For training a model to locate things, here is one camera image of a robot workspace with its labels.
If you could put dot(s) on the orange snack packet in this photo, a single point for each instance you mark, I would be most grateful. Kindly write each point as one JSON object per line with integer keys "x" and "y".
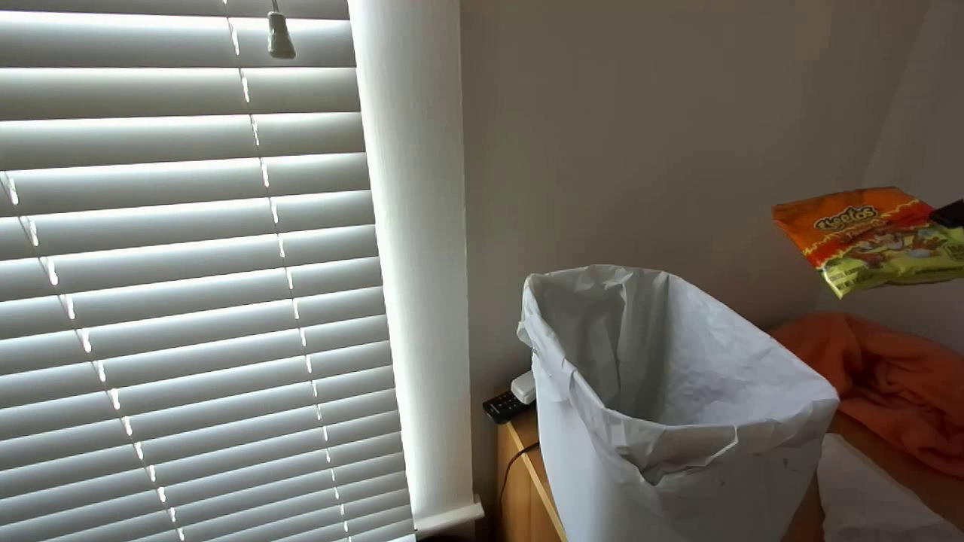
{"x": 864, "y": 237}

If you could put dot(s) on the white plastic bin liner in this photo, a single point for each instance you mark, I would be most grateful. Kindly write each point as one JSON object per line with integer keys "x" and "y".
{"x": 693, "y": 363}

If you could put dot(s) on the orange crumpled cloth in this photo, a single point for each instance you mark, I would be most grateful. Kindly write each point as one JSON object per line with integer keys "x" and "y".
{"x": 893, "y": 385}

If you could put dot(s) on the white sheet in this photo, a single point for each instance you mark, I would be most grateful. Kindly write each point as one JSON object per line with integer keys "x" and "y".
{"x": 875, "y": 498}

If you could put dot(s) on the small white plug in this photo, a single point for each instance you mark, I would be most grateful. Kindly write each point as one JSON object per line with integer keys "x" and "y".
{"x": 522, "y": 385}

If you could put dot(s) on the small black device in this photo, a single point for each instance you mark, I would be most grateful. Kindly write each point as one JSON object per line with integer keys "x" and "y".
{"x": 503, "y": 407}

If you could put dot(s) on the light wooden cabinet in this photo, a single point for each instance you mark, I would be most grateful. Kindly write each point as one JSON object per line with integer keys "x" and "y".
{"x": 522, "y": 498}

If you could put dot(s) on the white slatted window blinds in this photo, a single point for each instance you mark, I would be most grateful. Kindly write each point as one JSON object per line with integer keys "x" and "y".
{"x": 182, "y": 302}

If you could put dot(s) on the white window frame trim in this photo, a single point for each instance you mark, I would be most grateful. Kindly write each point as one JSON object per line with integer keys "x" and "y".
{"x": 418, "y": 250}

